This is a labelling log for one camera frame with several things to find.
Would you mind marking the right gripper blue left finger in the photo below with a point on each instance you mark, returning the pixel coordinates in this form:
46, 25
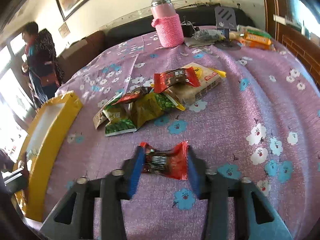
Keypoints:
120, 184

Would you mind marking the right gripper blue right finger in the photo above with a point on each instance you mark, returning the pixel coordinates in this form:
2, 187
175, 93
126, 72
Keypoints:
209, 186

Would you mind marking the red dark candy packet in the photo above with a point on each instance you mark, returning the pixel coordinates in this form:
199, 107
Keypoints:
169, 163

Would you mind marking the green yellow pea snack packet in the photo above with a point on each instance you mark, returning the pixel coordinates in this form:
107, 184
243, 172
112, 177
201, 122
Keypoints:
152, 106

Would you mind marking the red chocolate snack packet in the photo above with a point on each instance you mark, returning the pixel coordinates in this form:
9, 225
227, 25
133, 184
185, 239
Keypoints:
184, 76

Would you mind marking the purple floral tablecloth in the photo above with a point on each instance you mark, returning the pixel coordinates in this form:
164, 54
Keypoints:
261, 122

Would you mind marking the yellow rimmed white tray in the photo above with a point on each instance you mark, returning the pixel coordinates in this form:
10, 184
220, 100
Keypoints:
45, 136

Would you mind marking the large beige cracker packet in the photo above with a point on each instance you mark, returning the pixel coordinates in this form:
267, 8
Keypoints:
208, 78

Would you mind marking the brown armchair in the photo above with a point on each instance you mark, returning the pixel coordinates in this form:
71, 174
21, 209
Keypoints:
81, 53

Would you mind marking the woman in dark coat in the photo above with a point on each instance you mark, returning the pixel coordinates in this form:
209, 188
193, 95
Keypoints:
41, 65

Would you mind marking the clear plastic bag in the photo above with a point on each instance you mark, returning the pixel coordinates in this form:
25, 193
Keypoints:
208, 35

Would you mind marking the orange biscuit boxes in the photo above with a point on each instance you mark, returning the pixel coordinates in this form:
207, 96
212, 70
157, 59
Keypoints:
256, 39

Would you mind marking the pink knit-sleeved bottle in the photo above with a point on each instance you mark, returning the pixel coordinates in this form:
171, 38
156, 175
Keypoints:
167, 23

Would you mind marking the grey phone stand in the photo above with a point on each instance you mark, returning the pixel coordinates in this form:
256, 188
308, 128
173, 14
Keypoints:
225, 20

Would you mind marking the black sofa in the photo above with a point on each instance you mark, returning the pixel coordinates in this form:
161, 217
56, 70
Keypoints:
196, 27

